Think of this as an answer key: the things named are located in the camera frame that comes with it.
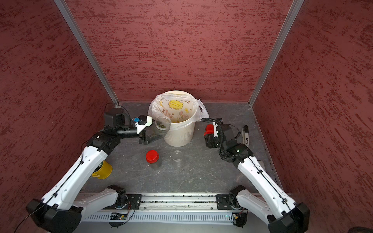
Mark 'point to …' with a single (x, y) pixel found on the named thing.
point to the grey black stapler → (245, 134)
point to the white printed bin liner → (182, 108)
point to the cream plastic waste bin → (181, 136)
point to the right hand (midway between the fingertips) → (209, 138)
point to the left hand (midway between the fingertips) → (159, 131)
